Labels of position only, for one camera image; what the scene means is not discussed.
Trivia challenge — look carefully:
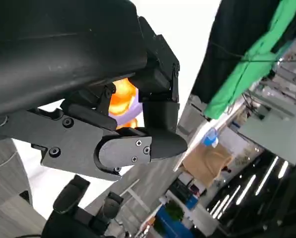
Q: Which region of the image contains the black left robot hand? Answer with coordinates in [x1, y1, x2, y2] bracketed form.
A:
[0, 0, 188, 183]

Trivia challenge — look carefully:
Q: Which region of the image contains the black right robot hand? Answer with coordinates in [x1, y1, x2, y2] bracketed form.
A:
[42, 173, 125, 238]

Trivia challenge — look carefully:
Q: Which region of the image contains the lilac plate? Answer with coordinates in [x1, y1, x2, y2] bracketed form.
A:
[109, 88, 141, 129]

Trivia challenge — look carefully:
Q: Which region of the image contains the green potted plant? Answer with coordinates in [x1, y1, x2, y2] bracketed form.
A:
[164, 200, 185, 222]

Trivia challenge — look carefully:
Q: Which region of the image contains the blue box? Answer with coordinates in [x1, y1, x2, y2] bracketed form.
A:
[184, 194, 196, 209]

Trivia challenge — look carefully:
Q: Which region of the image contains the beige cloth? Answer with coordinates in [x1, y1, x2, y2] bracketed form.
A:
[181, 143, 235, 188]

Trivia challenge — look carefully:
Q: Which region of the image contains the blue and white bag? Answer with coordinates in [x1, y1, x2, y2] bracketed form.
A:
[201, 127, 219, 147]

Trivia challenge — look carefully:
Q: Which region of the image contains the black curtain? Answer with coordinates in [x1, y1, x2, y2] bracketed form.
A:
[194, 0, 296, 105]

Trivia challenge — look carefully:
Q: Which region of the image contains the green cloth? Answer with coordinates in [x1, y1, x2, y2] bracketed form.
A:
[203, 0, 296, 120]

